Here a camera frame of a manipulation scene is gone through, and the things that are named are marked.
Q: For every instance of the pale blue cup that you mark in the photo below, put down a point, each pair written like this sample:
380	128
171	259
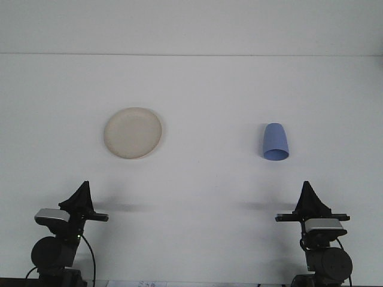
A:
275	140

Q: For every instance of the pale round plate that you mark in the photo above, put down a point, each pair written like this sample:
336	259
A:
133	133

